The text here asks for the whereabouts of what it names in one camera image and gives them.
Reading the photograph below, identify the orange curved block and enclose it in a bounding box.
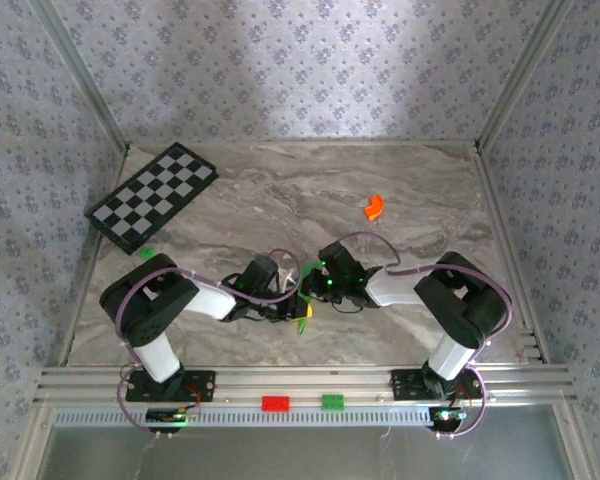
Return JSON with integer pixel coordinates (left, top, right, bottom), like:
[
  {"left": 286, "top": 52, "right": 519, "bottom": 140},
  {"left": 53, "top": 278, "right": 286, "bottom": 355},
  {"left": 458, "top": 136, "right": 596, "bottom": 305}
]
[{"left": 363, "top": 193, "right": 385, "bottom": 222}]

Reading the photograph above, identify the black and grey checkerboard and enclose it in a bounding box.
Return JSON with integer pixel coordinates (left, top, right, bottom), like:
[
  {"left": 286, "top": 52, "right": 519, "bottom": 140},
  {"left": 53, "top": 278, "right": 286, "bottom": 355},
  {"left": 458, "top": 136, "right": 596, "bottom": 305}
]
[{"left": 83, "top": 141, "right": 220, "bottom": 257}]

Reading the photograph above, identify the wide aluminium mounting rail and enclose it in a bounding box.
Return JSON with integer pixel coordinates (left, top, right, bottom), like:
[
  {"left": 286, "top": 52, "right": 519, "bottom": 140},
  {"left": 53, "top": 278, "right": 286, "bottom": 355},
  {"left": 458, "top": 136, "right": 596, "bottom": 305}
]
[{"left": 33, "top": 365, "right": 579, "bottom": 407}]

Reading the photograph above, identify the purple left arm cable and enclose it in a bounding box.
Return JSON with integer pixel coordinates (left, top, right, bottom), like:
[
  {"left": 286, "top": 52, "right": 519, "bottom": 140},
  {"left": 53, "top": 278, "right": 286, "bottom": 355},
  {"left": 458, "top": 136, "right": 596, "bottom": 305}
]
[{"left": 114, "top": 248, "right": 304, "bottom": 441}]

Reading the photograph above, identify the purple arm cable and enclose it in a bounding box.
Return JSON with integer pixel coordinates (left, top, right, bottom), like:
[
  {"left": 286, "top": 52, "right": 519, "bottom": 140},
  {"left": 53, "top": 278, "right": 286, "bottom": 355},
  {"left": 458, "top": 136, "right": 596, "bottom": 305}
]
[
  {"left": 114, "top": 248, "right": 304, "bottom": 441},
  {"left": 344, "top": 230, "right": 514, "bottom": 441}
]

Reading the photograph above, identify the grey slotted cable duct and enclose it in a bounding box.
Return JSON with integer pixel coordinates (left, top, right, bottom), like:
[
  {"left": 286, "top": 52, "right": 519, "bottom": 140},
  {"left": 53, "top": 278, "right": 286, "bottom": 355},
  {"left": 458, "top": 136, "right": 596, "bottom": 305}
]
[{"left": 52, "top": 405, "right": 434, "bottom": 429}]

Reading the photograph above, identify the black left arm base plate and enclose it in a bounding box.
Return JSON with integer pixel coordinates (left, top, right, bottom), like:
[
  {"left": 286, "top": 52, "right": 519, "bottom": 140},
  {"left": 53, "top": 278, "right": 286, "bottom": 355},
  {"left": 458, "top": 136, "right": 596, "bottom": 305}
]
[{"left": 125, "top": 368, "right": 216, "bottom": 404}]

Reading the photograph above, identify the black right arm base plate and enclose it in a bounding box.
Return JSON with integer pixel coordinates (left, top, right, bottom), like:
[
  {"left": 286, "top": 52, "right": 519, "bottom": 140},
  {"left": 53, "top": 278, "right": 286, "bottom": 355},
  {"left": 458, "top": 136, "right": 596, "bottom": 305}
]
[{"left": 390, "top": 368, "right": 483, "bottom": 402}]

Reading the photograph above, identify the aluminium frame profile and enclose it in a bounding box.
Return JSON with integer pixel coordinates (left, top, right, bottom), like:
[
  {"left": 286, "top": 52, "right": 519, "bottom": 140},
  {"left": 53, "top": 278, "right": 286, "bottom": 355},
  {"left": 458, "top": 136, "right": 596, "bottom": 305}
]
[
  {"left": 54, "top": 147, "right": 131, "bottom": 369},
  {"left": 472, "top": 147, "right": 551, "bottom": 365},
  {"left": 473, "top": 0, "right": 579, "bottom": 154},
  {"left": 128, "top": 137, "right": 477, "bottom": 148},
  {"left": 29, "top": 0, "right": 132, "bottom": 154}
]

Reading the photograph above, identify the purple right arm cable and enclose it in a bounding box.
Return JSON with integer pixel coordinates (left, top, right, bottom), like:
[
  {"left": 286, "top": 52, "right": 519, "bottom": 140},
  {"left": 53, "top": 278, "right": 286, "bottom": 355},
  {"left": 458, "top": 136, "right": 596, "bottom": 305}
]
[{"left": 344, "top": 230, "right": 514, "bottom": 441}]

